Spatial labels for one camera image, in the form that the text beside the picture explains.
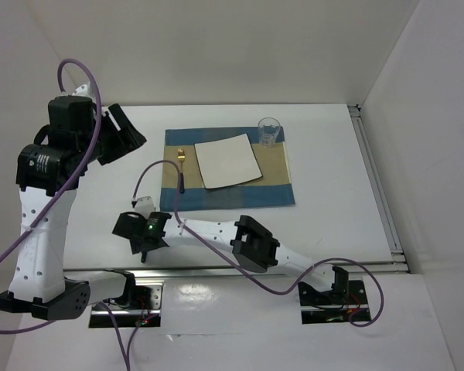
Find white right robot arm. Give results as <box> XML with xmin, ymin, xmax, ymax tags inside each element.
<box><xmin>112</xmin><ymin>211</ymin><xmax>349</xmax><ymax>305</ymax></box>

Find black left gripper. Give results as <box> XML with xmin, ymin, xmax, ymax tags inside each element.
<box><xmin>79</xmin><ymin>102</ymin><xmax>146</xmax><ymax>165</ymax></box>

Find clear plastic cup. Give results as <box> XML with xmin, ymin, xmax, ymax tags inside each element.
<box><xmin>258</xmin><ymin>117</ymin><xmax>281</xmax><ymax>148</ymax></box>

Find gold fork green handle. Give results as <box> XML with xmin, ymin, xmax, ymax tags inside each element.
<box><xmin>177</xmin><ymin>148</ymin><xmax>186</xmax><ymax>194</ymax></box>

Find white square plate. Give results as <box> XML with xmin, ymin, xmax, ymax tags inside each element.
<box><xmin>194</xmin><ymin>134</ymin><xmax>262</xmax><ymax>189</ymax></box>

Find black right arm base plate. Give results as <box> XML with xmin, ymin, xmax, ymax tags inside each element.
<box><xmin>298</xmin><ymin>280</ymin><xmax>372</xmax><ymax>325</ymax></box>

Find blue beige striped placemat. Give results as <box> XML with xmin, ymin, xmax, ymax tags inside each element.
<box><xmin>163</xmin><ymin>127</ymin><xmax>295</xmax><ymax>212</ymax></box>

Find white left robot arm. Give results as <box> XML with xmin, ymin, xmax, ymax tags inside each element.
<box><xmin>0</xmin><ymin>83</ymin><xmax>137</xmax><ymax>321</ymax></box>

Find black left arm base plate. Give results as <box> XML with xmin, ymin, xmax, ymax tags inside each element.
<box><xmin>88</xmin><ymin>283</ymin><xmax>163</xmax><ymax>328</ymax></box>

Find aluminium front rail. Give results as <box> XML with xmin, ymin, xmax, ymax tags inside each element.
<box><xmin>63</xmin><ymin>261</ymin><xmax>410</xmax><ymax>280</ymax></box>

